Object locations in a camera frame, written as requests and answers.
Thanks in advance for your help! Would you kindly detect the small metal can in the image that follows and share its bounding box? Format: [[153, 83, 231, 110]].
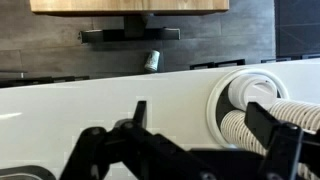
[[144, 49, 161, 73]]

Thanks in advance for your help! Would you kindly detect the black metal furniture foot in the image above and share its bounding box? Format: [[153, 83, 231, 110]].
[[214, 58, 246, 68], [189, 61, 216, 71]]

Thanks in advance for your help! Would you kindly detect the white plastic cup lid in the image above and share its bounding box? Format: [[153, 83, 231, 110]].
[[228, 74, 280, 112]]

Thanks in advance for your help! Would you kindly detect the wooden table top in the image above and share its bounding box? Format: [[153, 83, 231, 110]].
[[29, 0, 230, 16]]

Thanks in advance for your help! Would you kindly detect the white round cup holder base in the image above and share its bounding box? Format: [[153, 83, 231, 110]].
[[205, 67, 290, 148]]

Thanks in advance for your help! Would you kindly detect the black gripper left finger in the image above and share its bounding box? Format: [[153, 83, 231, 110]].
[[59, 100, 209, 180]]

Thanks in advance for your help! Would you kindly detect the shorter patterned paper cup stack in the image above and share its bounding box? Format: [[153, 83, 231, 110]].
[[219, 109, 320, 180]]

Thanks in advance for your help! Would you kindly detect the black table pedestal base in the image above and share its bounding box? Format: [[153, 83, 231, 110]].
[[79, 14, 181, 44]]

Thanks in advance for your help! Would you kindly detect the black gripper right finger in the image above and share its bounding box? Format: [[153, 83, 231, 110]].
[[244, 101, 320, 180]]

